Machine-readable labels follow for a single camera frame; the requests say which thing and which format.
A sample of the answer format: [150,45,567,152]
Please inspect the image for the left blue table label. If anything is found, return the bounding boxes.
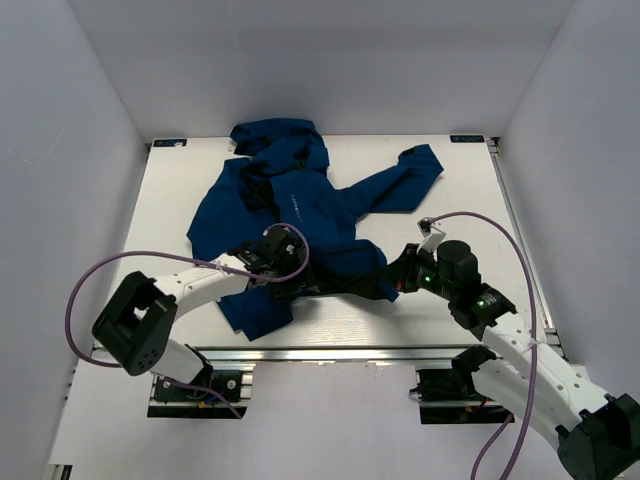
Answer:
[152,138,187,148]

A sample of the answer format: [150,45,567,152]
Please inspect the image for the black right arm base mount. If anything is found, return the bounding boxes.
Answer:
[409,345,510,425]

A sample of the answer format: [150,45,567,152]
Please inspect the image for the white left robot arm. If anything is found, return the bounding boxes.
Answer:
[92,224,314,399]

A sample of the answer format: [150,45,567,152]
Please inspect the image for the right blue table label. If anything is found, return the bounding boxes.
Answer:
[449,134,485,143]

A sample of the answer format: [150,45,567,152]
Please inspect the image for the blue zip-up jacket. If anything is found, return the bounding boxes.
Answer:
[186,117,446,343]

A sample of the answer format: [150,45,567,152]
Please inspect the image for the aluminium table front rail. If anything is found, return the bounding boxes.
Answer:
[94,347,566,365]

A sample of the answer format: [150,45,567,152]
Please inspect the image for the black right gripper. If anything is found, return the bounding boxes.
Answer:
[377,243,456,301]

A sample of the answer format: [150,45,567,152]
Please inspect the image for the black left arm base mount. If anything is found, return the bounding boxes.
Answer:
[146,358,255,420]

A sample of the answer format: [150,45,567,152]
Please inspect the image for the blue table label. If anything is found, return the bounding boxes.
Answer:
[152,138,187,148]
[449,134,485,143]

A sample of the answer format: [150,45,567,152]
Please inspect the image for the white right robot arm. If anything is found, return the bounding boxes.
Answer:
[383,240,639,479]

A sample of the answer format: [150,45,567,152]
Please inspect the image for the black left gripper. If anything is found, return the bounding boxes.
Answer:
[266,246,319,303]

